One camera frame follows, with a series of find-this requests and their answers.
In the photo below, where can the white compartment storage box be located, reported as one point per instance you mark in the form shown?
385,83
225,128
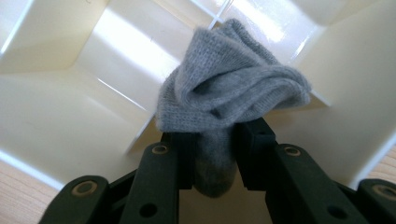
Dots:
62,109

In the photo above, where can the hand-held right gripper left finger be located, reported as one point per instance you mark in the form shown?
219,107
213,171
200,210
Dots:
155,183

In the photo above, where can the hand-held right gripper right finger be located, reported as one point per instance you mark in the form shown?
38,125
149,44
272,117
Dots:
280,174

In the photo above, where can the grey sock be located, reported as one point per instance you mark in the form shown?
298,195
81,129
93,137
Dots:
224,87

